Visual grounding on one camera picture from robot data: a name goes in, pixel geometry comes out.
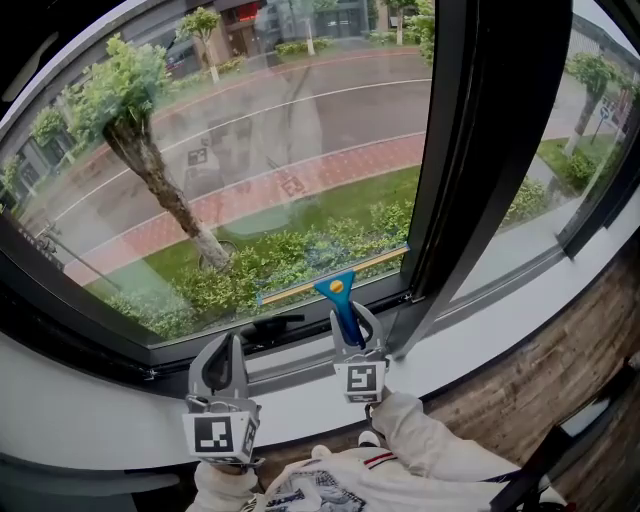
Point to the large clear window glass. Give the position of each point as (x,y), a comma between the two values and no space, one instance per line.
(250,130)

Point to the large tree with rough trunk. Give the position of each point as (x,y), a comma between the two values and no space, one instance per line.
(150,150)

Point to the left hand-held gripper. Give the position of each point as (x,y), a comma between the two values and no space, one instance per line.
(215,435)

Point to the blue and yellow squeegee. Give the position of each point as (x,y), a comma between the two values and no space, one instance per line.
(345,300)

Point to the narrow window glass pane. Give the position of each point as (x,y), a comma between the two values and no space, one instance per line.
(565,150)

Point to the white window sill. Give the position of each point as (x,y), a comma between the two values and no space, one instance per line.
(75,400)

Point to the person's white shoe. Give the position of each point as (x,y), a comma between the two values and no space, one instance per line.
(368,439)

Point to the black window frame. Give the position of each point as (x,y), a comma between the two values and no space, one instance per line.
(470,150)

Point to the grey curved chair part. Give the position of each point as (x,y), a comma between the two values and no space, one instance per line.
(75,482)

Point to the person's left forearm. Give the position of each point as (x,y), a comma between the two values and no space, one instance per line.
(222,487)

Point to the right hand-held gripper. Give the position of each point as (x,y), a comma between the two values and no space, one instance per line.
(361,382)

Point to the blue round road sign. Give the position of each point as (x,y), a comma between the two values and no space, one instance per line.
(604,113)

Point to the person's white patterned clothing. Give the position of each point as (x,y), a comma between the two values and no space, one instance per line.
(380,485)

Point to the person's right forearm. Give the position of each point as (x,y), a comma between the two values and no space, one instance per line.
(425,435)

